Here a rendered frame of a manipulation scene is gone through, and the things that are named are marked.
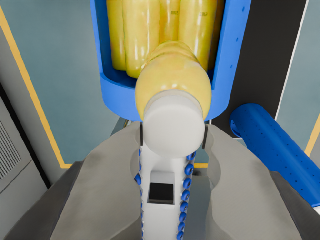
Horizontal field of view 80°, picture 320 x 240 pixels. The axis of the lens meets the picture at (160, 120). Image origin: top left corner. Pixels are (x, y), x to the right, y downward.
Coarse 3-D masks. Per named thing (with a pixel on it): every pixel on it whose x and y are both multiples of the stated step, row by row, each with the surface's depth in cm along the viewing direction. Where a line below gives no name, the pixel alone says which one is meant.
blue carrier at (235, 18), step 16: (96, 0) 35; (224, 0) 41; (240, 0) 27; (96, 16) 34; (224, 16) 27; (240, 16) 29; (96, 32) 35; (224, 32) 28; (240, 32) 31; (96, 48) 36; (224, 48) 29; (224, 64) 31; (112, 80) 47; (128, 80) 51; (224, 80) 33; (112, 96) 35; (128, 96) 32; (224, 96) 35; (128, 112) 34
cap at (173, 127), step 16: (176, 96) 12; (160, 112) 11; (176, 112) 11; (192, 112) 11; (144, 128) 12; (160, 128) 12; (176, 128) 11; (192, 128) 11; (160, 144) 12; (176, 144) 12; (192, 144) 12
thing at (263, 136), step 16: (240, 112) 140; (256, 112) 132; (240, 128) 130; (256, 128) 118; (272, 128) 114; (256, 144) 110; (272, 144) 103; (288, 144) 100; (272, 160) 95; (288, 160) 91; (304, 160) 90; (288, 176) 85; (304, 176) 82; (304, 192) 76
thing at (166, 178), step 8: (152, 176) 78; (160, 176) 78; (168, 176) 78; (152, 184) 72; (160, 184) 72; (168, 184) 72; (152, 192) 69; (160, 192) 69; (168, 192) 69; (152, 200) 67; (160, 200) 67; (168, 200) 67; (160, 208) 68; (168, 208) 68
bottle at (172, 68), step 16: (160, 48) 21; (176, 48) 19; (160, 64) 15; (176, 64) 14; (192, 64) 15; (144, 80) 15; (160, 80) 14; (176, 80) 13; (192, 80) 14; (208, 80) 16; (144, 96) 14; (160, 96) 13; (192, 96) 13; (208, 96) 15; (144, 112) 13; (208, 112) 16
